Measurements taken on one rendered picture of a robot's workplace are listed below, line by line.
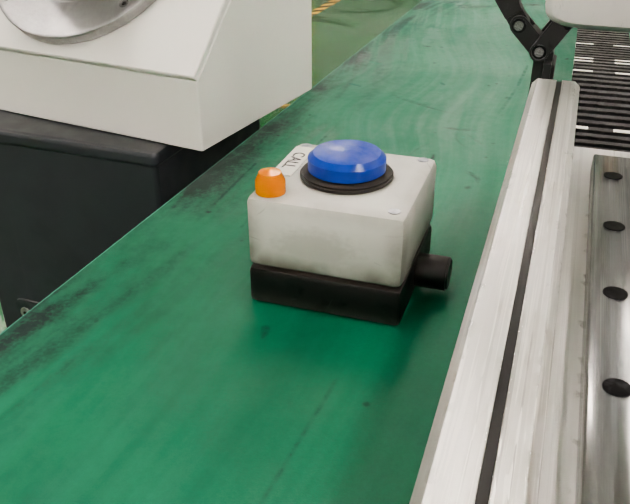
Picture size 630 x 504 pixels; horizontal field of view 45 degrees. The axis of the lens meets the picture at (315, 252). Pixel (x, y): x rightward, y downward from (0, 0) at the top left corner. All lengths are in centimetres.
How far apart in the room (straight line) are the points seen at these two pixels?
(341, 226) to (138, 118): 30
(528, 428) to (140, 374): 20
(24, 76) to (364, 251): 41
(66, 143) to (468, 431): 50
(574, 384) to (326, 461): 10
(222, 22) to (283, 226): 26
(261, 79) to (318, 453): 40
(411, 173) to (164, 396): 17
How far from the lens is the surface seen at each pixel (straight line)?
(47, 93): 68
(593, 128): 61
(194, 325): 38
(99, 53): 62
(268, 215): 37
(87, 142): 63
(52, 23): 66
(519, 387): 21
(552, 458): 25
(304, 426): 32
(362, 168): 37
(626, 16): 51
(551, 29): 52
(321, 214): 35
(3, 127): 69
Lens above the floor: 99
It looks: 29 degrees down
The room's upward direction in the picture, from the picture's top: straight up
